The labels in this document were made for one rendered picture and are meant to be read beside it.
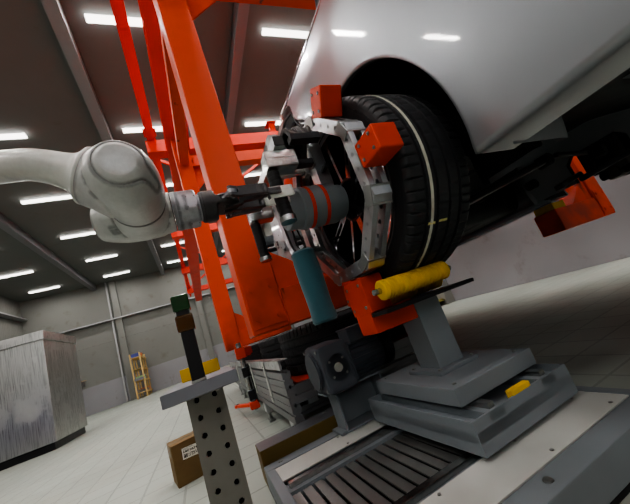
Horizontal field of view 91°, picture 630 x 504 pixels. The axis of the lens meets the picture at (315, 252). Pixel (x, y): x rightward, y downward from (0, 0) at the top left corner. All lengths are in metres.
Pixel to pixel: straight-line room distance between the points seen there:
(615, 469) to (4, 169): 1.21
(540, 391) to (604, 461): 0.20
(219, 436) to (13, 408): 6.51
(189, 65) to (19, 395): 6.38
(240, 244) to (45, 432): 6.21
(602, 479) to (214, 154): 1.61
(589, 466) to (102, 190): 0.97
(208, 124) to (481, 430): 1.58
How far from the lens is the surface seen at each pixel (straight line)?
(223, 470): 1.05
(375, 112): 0.94
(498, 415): 0.91
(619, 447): 0.93
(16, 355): 7.46
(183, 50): 2.03
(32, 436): 7.33
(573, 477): 0.83
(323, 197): 0.99
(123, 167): 0.57
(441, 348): 1.07
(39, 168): 0.68
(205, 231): 3.50
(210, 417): 1.02
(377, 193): 0.82
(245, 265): 1.37
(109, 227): 0.75
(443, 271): 1.01
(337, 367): 1.18
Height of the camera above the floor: 0.48
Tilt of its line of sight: 13 degrees up
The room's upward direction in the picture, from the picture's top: 20 degrees counter-clockwise
